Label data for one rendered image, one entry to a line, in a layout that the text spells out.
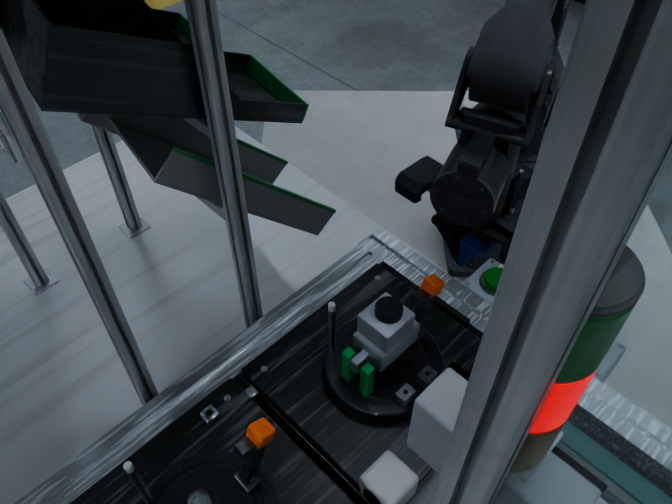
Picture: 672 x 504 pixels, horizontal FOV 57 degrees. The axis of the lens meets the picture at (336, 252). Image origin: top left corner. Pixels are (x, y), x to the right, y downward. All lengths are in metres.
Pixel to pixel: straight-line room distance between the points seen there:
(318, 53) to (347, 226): 2.22
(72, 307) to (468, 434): 0.78
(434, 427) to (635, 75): 0.30
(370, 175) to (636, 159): 0.98
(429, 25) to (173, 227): 2.60
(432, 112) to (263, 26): 2.24
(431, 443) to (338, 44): 2.94
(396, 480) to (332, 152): 0.71
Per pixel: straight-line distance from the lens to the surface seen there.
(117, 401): 0.90
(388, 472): 0.67
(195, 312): 0.95
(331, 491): 0.68
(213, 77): 0.59
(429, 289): 0.70
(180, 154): 0.66
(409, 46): 3.29
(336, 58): 3.17
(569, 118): 0.19
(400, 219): 1.07
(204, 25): 0.57
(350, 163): 1.17
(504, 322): 0.25
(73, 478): 0.76
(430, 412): 0.42
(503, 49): 0.57
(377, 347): 0.66
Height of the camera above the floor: 1.61
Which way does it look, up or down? 48 degrees down
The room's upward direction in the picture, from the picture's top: straight up
